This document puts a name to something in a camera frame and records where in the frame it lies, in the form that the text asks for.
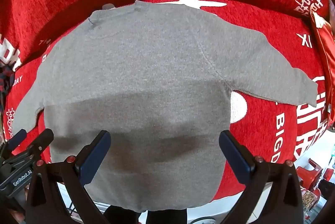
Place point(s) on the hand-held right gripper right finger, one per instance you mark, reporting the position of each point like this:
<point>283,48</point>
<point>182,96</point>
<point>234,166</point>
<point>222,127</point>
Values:
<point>235,158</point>

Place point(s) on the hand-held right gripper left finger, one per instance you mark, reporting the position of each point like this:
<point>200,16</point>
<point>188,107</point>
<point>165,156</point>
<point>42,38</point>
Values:
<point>94,157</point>

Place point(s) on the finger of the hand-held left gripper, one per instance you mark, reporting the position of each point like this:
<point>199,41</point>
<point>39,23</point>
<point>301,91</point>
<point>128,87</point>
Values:
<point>42,142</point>
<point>16,138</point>

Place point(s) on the grey knit sweater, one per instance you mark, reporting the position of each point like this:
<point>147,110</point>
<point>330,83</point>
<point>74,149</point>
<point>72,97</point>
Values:
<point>146,88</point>

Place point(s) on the dark plaid cloth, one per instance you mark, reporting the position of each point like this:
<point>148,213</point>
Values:
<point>4,80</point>

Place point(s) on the person's left leg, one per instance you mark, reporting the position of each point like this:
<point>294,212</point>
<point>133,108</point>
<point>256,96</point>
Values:
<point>121,216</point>

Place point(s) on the red plastic stool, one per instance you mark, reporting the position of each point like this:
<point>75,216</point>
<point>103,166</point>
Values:
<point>311,170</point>

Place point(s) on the person's black trousers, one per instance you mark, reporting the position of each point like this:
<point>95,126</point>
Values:
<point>167,216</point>

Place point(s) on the red satin cushion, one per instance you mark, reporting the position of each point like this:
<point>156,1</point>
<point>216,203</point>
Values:
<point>325,56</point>

